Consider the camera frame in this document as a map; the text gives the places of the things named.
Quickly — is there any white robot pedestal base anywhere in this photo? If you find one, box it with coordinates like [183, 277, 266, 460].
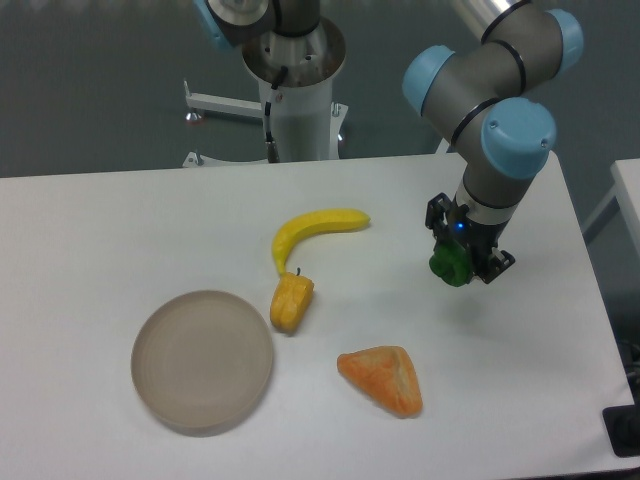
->
[183, 17, 348, 163]

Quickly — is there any green toy pepper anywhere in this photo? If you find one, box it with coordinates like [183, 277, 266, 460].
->
[429, 242, 471, 287]

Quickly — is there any yellow toy pepper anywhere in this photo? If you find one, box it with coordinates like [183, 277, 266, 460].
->
[270, 270, 315, 334]

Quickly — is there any orange triangular bread toy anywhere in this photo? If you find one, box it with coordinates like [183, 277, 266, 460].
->
[336, 346, 423, 418]

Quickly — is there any white side table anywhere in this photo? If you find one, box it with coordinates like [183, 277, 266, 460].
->
[581, 158, 640, 251]

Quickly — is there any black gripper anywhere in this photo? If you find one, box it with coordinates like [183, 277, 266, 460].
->
[425, 192, 515, 284]

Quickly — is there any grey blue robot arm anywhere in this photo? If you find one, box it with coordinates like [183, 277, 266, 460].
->
[195, 1, 584, 287]

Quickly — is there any beige round plate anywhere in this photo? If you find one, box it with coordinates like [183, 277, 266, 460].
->
[130, 290, 274, 437]

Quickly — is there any yellow toy banana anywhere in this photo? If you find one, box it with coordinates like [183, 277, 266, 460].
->
[271, 208, 371, 276]

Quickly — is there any black box at edge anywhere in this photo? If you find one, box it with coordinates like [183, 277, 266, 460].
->
[602, 404, 639, 458]

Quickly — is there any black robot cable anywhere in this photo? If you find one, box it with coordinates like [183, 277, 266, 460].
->
[263, 65, 289, 163]

